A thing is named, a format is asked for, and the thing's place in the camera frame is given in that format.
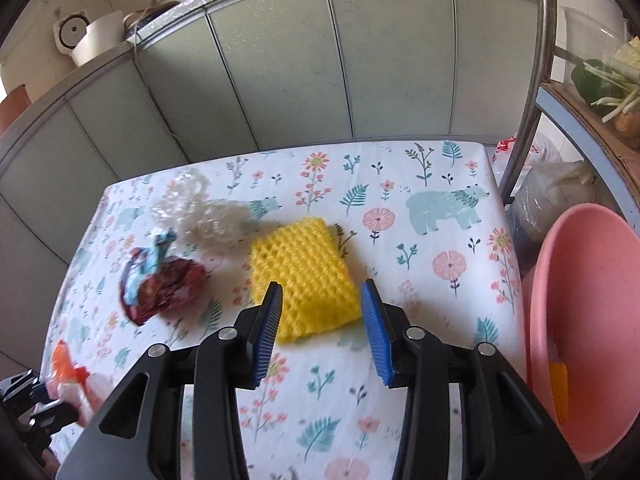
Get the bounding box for grey kitchen cabinet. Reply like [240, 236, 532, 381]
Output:
[1, 0, 538, 373]

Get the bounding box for yellow foam net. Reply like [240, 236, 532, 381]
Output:
[250, 218, 361, 344]
[548, 362, 570, 424]

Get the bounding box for pink white plastic wrapper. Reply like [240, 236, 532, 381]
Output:
[46, 340, 113, 427]

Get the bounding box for metal shelf rack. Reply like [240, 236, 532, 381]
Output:
[499, 0, 639, 231]

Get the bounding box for pink plastic bin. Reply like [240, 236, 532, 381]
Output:
[523, 204, 639, 463]

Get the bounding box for crumpled red blue wrapper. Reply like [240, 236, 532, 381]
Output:
[118, 229, 208, 326]

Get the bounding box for vegetables in jar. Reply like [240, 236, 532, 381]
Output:
[568, 36, 639, 150]

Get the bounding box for white rice cooker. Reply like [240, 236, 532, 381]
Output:
[53, 10, 125, 67]

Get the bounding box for bubble wrap clump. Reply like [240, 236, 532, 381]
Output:
[151, 169, 253, 244]

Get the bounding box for plastic bags under shelf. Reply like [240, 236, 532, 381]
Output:
[506, 136, 598, 276]

